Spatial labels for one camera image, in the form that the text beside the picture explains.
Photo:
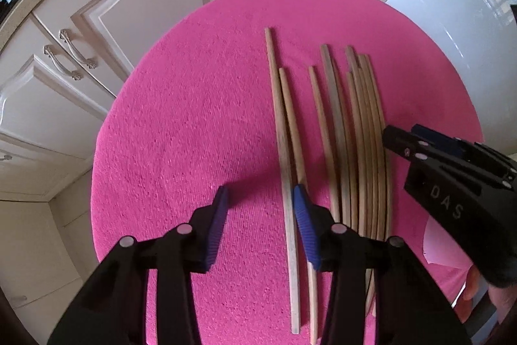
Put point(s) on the person's right hand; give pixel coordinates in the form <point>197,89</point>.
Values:
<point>470,288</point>

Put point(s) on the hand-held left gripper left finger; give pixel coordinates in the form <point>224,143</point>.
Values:
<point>216,225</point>

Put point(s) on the bundle of wooden chopsticks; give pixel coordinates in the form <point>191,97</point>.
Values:
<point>339,135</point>

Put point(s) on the pink tablecloth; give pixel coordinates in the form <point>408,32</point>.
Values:
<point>194,118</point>

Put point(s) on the cream corner cabinet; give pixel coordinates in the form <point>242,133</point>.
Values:
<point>32,248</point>

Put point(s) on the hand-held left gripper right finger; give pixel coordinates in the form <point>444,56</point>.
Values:
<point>303,225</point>

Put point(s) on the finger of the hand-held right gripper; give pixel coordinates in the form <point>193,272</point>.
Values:
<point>436,139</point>
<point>404,143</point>

